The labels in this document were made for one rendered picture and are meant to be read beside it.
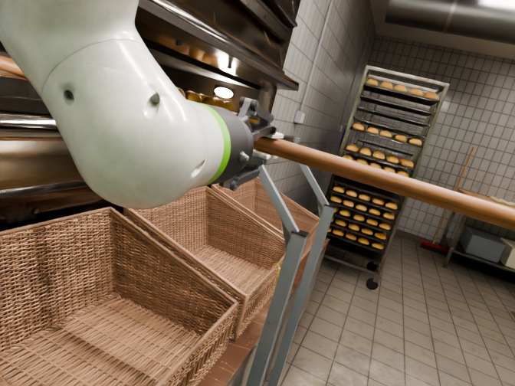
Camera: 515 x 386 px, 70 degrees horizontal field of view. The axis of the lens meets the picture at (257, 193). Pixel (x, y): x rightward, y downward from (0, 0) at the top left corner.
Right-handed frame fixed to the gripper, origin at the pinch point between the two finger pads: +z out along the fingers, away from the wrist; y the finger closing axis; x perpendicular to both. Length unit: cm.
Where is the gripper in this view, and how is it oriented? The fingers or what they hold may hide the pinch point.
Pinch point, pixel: (267, 144)
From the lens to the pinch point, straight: 64.9
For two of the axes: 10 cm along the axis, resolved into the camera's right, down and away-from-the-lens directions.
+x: 9.0, 3.1, -2.9
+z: 3.4, -1.3, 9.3
